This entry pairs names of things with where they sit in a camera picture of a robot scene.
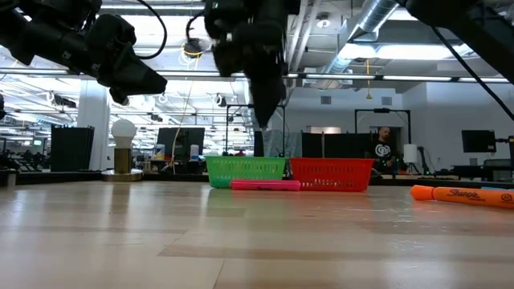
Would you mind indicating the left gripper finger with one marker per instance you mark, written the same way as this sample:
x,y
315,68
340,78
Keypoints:
x,y
136,78
119,97

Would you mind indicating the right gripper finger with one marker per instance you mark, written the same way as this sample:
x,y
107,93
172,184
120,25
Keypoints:
x,y
268,100

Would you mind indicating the orange highlighter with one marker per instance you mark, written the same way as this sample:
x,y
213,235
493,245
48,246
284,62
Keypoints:
x,y
462,196

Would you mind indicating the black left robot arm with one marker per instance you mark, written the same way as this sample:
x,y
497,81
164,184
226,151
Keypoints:
x,y
40,32

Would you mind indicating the black background robot arm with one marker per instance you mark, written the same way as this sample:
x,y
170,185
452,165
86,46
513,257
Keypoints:
x,y
431,166

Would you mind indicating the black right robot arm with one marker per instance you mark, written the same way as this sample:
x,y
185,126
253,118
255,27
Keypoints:
x,y
462,24

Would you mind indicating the white bulb brass lamp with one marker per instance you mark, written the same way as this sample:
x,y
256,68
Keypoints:
x,y
123,134

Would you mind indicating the white wipes canister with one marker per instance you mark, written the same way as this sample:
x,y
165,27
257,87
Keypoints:
x,y
194,152
160,152

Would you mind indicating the black cabinet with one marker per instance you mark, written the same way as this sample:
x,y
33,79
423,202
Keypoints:
x,y
72,148

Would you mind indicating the green plastic basket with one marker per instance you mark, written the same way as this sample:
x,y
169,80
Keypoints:
x,y
245,170

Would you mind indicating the black computer monitor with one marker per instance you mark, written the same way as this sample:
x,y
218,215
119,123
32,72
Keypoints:
x,y
180,140
478,140

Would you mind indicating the pink highlighter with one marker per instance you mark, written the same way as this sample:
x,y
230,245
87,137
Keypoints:
x,y
265,185

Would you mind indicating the black partition panel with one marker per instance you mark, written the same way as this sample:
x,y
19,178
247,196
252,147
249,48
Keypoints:
x,y
341,144

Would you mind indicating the red plastic basket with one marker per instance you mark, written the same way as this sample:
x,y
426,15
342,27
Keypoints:
x,y
331,172

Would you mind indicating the person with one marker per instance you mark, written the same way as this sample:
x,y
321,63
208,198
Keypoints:
x,y
382,150

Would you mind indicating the small white box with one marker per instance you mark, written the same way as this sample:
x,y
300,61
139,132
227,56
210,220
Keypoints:
x,y
410,153

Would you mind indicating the black background rig frame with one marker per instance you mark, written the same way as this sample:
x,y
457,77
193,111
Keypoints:
x,y
381,110
237,106

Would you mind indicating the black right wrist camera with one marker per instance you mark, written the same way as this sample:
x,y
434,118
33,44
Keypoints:
x,y
223,32

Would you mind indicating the black ceiling camera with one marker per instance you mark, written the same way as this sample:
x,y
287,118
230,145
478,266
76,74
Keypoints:
x,y
193,47

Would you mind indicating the silver ceiling air duct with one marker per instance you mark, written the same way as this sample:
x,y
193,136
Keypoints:
x,y
373,16

